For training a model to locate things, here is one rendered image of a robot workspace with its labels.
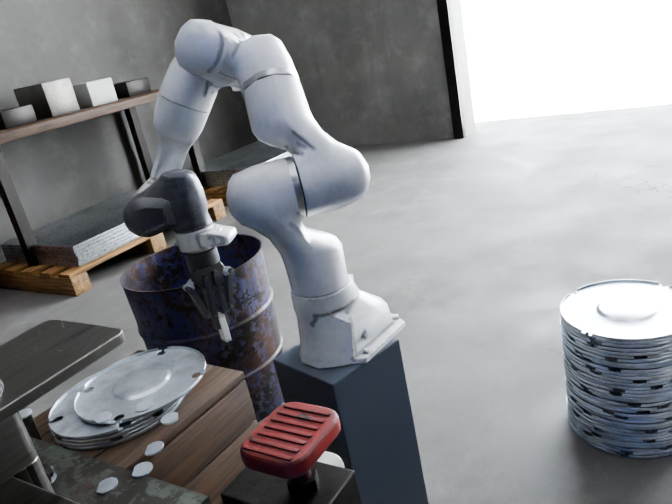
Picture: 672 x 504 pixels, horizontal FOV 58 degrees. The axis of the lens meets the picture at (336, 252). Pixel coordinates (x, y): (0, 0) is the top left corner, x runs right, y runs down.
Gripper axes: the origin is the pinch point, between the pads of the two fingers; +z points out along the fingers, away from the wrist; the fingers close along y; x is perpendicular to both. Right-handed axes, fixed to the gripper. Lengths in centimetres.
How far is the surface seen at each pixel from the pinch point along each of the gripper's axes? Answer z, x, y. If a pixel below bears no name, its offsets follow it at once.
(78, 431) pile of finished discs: 4.3, 6.0, 37.5
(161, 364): 3.6, -3.5, 15.5
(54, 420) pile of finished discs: 5.2, -4.9, 40.2
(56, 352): -36, 63, 41
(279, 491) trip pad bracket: -28, 91, 32
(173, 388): 3.6, 9.4, 17.8
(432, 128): 34, -240, -306
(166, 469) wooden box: 13.7, 19.6, 26.6
